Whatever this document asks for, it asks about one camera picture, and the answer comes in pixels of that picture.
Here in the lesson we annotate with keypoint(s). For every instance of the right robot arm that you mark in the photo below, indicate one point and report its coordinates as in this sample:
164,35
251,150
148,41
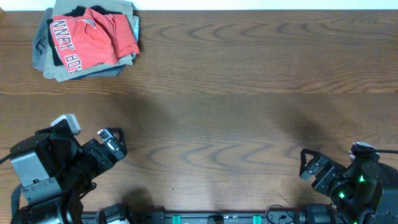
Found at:
363,192

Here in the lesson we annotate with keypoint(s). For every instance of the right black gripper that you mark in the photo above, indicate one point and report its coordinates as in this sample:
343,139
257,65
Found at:
324,173

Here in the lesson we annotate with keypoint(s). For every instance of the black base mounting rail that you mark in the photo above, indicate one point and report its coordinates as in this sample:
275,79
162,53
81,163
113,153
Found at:
276,214

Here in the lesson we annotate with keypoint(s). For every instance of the folded grey garment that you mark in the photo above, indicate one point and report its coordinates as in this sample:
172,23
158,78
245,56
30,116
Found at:
40,42

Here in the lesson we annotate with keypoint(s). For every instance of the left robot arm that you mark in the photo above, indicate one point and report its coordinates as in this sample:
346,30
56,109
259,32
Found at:
47,200

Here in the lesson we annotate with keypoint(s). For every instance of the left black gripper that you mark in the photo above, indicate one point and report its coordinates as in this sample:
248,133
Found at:
101,152

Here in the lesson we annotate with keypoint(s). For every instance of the red-orange t-shirt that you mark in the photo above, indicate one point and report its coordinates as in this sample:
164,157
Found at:
90,36

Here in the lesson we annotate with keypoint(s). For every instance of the folded light blue garment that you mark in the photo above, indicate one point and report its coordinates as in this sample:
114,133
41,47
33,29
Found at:
135,28

